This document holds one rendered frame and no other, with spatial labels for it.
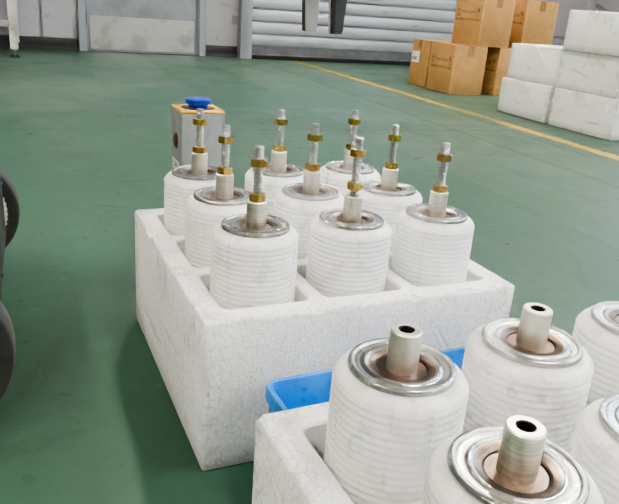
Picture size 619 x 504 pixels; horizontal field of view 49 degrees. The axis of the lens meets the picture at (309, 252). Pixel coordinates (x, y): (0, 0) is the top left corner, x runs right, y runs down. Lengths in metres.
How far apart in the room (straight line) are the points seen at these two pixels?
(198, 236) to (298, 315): 0.18
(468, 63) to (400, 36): 2.06
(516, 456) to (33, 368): 0.73
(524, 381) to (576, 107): 3.01
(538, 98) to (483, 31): 1.01
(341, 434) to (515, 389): 0.13
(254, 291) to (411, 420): 0.31
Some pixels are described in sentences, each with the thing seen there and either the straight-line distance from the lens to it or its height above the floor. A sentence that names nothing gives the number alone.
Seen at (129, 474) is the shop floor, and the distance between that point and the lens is 0.78.
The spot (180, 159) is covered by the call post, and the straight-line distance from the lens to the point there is 1.10.
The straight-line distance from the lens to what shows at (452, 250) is 0.82.
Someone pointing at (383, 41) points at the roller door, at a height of 0.20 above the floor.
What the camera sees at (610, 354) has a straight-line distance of 0.60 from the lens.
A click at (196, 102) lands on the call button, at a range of 1.10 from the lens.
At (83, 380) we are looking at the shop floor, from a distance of 0.95.
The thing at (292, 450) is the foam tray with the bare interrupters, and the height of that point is 0.18.
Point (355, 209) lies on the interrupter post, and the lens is 0.77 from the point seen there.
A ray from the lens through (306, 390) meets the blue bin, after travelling 0.72.
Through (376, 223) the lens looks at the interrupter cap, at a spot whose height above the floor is 0.25.
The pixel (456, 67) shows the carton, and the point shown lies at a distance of 4.49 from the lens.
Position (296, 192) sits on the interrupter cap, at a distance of 0.88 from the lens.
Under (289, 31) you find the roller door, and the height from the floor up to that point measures 0.24.
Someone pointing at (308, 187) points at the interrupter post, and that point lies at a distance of 0.87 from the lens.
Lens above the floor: 0.49
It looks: 20 degrees down
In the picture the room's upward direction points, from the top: 4 degrees clockwise
